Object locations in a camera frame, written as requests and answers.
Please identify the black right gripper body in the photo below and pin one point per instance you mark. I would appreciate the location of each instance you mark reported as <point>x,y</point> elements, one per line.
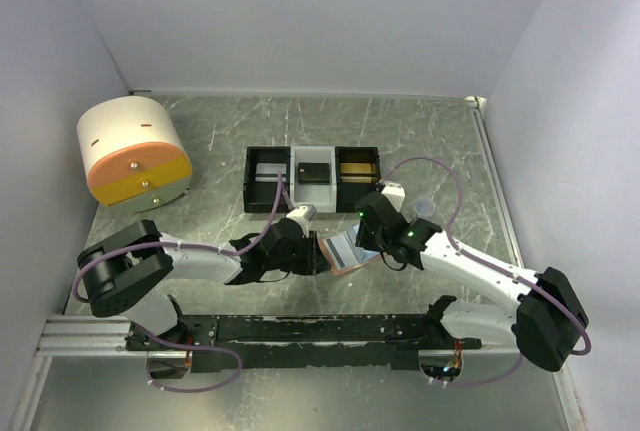
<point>371,240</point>

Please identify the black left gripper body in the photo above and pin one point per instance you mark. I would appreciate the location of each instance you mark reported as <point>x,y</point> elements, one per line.
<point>302,260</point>

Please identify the black credit card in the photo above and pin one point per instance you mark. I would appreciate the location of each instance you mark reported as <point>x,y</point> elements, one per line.
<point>314,173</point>

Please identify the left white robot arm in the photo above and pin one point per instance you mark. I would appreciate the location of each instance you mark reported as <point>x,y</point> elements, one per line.
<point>119,275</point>

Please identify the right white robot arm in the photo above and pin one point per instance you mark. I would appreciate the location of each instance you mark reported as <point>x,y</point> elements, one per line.
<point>543,312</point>

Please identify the gold card in tray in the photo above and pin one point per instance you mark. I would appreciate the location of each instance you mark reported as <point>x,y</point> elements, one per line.
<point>358,172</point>

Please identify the small clear plastic cup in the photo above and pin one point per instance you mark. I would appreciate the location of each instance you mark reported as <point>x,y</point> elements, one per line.
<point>424,207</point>

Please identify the black white three-compartment tray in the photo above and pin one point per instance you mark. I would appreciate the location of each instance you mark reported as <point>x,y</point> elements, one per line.
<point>331,178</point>

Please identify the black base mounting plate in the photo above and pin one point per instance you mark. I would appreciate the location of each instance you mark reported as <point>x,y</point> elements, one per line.
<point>287,342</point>

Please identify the white orange drawer cabinet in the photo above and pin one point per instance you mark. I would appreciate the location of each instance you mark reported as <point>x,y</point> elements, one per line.
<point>133,158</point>

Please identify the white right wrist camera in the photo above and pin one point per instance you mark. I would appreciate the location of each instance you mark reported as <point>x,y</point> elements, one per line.
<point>394,192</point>

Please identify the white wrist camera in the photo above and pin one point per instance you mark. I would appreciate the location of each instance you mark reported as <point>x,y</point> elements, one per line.
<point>394,192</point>
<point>303,215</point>

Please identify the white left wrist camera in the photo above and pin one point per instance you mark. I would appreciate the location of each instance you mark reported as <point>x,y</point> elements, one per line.
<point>303,215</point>

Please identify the white aluminium corner rail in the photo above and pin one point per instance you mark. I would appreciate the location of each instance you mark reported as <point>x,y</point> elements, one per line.
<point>477,107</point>

